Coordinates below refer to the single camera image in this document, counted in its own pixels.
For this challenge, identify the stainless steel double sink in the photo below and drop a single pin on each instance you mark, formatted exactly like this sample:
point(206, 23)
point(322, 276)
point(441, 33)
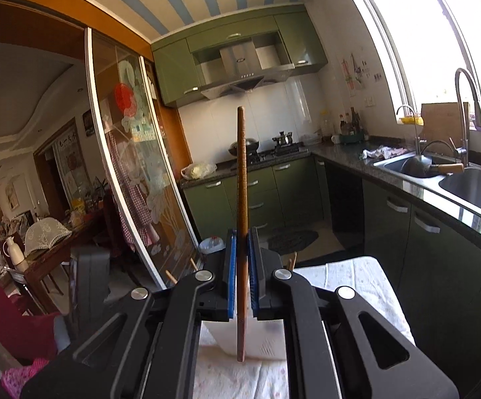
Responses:
point(473, 187)

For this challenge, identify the etched sliding glass door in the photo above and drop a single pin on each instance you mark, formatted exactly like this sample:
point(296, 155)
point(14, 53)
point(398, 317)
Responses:
point(99, 91)

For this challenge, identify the white lace food cover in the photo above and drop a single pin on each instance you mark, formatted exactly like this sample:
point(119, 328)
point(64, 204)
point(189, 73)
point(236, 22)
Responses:
point(47, 237)

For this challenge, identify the small framed wall picture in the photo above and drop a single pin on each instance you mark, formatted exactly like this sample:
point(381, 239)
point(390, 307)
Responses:
point(88, 124)

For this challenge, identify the dark brown chopstick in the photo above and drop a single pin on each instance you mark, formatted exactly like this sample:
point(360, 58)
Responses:
point(241, 174)

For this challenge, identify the dark oval floor mat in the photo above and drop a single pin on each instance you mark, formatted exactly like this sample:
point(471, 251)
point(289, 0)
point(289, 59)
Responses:
point(292, 241)

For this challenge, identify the light bamboo chopstick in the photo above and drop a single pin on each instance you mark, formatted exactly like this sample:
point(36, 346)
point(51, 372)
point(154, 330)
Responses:
point(192, 264)
point(169, 277)

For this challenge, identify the crumpled dish rag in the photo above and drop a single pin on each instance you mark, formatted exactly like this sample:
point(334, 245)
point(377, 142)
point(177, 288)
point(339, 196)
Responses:
point(381, 152)

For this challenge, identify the kitchen window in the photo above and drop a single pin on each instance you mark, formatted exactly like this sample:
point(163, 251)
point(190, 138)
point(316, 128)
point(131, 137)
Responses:
point(431, 29)

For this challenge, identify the white cup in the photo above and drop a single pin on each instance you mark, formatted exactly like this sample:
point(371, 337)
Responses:
point(335, 139)

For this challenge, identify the clear plastic oil bottle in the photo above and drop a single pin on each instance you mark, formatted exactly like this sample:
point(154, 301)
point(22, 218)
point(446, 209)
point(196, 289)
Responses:
point(326, 126)

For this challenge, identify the white floral tablecloth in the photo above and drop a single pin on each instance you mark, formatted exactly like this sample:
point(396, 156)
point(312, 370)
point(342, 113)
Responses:
point(348, 274)

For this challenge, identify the dark green sink cabinets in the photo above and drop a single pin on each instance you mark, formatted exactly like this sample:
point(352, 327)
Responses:
point(431, 266)

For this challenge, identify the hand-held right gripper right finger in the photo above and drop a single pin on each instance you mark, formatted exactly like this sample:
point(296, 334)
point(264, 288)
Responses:
point(252, 282)

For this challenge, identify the white thermos jug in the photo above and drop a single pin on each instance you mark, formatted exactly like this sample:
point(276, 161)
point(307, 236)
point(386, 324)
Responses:
point(14, 255)

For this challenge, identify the pink cloth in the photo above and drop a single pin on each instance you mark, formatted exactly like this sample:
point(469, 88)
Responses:
point(22, 376)

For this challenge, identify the black wok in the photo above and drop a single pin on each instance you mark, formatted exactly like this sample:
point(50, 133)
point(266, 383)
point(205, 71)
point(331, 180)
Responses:
point(252, 145)

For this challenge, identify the green stove base cabinets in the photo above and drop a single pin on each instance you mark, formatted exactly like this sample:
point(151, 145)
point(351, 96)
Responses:
point(219, 203)

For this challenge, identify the green condiment rack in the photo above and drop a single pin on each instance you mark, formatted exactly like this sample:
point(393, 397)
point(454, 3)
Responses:
point(354, 138)

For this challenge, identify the wooden dining table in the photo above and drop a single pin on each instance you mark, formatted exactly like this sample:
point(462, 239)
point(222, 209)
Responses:
point(57, 253)

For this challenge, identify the blue grey cloth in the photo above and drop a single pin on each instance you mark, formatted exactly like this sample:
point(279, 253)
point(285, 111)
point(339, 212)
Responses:
point(62, 334)

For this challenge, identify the black gas stove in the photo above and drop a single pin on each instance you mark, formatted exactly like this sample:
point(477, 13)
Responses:
point(282, 151)

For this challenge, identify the tall steel kitchen faucet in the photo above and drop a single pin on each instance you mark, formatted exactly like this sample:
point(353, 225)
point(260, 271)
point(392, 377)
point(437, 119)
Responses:
point(460, 104)

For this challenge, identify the dark red chair cover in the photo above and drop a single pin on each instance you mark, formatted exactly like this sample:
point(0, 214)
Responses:
point(3, 311)

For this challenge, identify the row of condiment bottles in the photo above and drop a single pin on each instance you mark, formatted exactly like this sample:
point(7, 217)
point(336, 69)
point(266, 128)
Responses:
point(351, 122)

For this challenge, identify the plastic bag with food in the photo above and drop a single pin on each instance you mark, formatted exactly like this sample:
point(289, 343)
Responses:
point(198, 171)

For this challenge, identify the wall stickers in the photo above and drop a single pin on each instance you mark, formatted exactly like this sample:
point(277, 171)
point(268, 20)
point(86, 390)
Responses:
point(353, 72)

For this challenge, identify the white slotted utensil holder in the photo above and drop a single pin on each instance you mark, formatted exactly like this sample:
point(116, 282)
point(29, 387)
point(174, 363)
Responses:
point(265, 341)

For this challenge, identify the wooden cutting board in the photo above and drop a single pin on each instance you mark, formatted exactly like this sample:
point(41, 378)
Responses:
point(439, 124)

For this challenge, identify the steel range hood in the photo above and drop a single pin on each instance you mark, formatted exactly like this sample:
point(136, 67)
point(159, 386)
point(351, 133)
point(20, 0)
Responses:
point(240, 60)

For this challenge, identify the dark stone kitchen countertop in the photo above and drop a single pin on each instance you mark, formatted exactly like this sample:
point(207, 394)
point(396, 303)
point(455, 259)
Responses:
point(348, 153)

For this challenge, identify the hanging wall scroll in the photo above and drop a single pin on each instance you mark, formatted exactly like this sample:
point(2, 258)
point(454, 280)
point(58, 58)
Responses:
point(72, 162)

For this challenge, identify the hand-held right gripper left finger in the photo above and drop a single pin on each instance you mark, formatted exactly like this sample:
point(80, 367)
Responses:
point(232, 282)

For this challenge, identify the checkered hanging apron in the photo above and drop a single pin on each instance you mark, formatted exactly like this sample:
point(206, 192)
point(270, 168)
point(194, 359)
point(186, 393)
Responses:
point(134, 199)

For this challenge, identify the small steel tap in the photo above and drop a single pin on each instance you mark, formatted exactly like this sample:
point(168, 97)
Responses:
point(417, 133)

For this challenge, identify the green upper kitchen cabinets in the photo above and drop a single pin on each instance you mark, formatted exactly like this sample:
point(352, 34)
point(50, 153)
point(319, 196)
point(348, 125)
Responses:
point(174, 70)

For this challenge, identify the plain brown wooden chopstick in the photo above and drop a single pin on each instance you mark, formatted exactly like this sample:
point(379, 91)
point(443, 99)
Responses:
point(292, 261)

